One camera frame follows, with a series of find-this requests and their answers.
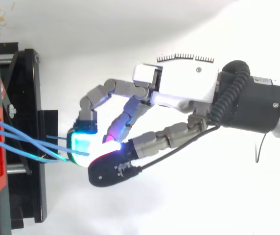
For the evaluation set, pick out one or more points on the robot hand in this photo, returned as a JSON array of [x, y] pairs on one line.
[[186, 83]]

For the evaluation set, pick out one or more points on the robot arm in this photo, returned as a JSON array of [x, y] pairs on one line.
[[260, 105]]

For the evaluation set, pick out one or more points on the black stand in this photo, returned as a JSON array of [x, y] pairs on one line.
[[20, 137]]

